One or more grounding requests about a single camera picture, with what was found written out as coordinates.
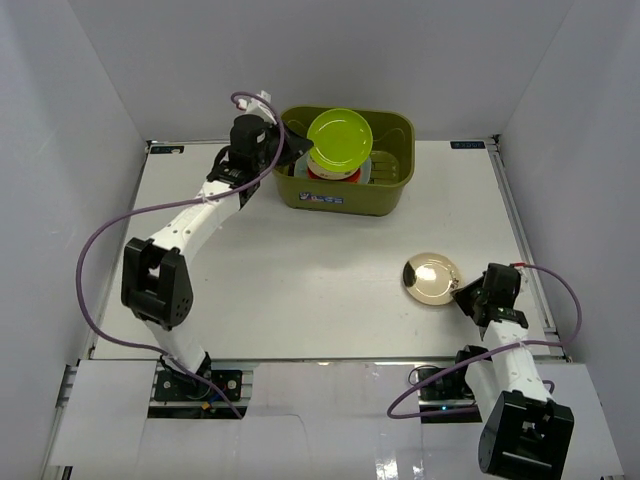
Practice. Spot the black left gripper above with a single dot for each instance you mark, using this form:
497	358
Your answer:
279	145

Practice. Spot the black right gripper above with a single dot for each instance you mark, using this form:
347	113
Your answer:
462	297

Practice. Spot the pale green rectangular dish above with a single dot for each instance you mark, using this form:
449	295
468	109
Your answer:
362	176

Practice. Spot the cream floral plate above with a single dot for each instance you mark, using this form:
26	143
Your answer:
318	168

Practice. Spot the cream plate with black mark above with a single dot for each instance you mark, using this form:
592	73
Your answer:
430	278

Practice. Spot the lime green plate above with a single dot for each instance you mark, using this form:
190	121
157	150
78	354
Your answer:
342	140

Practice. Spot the orange plate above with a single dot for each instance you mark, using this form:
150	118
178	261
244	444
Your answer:
332	176

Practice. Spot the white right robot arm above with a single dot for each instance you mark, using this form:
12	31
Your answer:
526	433

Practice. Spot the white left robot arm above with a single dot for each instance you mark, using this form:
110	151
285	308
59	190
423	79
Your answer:
156	284

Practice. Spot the olive green plastic bin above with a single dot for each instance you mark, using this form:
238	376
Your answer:
393	160

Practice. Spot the left corner label sticker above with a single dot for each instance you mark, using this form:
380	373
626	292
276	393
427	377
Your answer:
163	149

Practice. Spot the corner label sticker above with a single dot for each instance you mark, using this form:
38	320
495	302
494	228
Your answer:
163	149
467	145

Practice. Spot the right corner label sticker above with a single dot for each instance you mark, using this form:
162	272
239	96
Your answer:
467	145

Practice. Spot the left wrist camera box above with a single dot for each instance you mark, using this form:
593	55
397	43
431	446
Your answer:
257	105

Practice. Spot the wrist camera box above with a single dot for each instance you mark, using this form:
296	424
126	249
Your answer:
524	281
257	105

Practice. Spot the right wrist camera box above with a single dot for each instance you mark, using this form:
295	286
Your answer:
524	281

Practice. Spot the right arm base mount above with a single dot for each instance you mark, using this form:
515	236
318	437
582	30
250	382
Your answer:
449	393

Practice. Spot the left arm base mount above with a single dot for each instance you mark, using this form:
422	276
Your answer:
179	396

